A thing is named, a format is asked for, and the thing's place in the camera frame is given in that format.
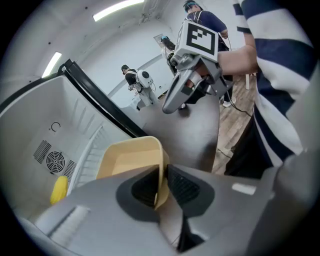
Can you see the person's black trousers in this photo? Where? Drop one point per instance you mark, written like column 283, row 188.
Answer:
column 247, row 155

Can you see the white fridge with black frame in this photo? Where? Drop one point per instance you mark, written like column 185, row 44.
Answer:
column 37, row 112

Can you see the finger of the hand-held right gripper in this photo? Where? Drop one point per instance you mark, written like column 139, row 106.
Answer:
column 175, row 97
column 196, row 96

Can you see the yellow object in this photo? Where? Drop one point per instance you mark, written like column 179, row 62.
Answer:
column 59, row 190

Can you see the round fridge fan vent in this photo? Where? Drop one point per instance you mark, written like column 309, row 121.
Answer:
column 55, row 161

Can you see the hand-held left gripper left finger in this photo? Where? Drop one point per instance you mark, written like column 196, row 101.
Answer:
column 95, row 220

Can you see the person's right forearm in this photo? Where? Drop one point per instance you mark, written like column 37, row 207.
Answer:
column 237, row 60

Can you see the beige plastic container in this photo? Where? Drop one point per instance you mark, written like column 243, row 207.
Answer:
column 135, row 150

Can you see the person's right hand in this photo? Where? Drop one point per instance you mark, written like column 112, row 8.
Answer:
column 198, row 76

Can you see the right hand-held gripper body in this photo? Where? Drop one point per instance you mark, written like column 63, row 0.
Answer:
column 200, row 42

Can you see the white table leg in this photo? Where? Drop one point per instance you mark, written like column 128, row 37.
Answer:
column 247, row 82

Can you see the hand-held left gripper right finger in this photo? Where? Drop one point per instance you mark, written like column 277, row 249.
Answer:
column 225, row 200

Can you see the long ceiling light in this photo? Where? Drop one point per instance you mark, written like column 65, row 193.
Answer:
column 51, row 64
column 117, row 8

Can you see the person's striped shirt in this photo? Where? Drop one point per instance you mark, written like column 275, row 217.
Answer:
column 277, row 75

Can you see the grey wall panel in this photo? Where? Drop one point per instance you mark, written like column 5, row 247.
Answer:
column 158, row 38

